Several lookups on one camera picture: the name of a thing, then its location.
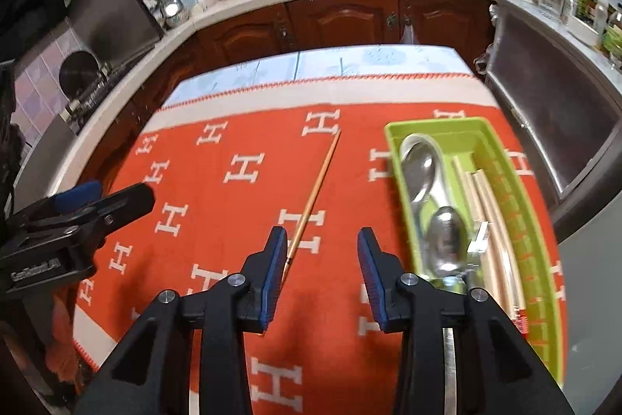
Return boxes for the light brown wooden chopstick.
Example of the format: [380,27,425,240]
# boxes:
[284,129,343,267]

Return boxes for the steel splash guard panel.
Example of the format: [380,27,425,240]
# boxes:
[63,0,166,56]

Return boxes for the green plastic cutlery tray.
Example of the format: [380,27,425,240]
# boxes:
[384,117,567,387]

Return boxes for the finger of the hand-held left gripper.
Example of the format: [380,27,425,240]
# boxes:
[12,182,103,226]
[29,183,156,245]

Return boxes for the white ceramic soup spoon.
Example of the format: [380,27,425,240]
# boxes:
[399,132,455,221]

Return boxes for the patterned ceramic bowl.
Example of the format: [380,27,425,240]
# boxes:
[159,0,189,24]

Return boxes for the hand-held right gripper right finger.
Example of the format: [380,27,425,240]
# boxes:
[357,228,574,415]

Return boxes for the light blue tablecloth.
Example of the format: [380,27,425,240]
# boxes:
[162,46,474,107]

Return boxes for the orange printed blanket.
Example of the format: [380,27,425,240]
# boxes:
[73,75,567,415]

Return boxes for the large metal spoon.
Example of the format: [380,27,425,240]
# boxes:
[425,206,474,289]

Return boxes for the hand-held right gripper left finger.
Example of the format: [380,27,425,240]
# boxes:
[73,226,288,415]

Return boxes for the gas stove burner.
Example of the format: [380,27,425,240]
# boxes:
[58,50,142,119]

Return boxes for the wooden kitchen cabinets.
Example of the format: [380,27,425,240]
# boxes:
[92,0,496,182]

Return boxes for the row of condiment jars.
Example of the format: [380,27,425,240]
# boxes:
[529,0,622,70]

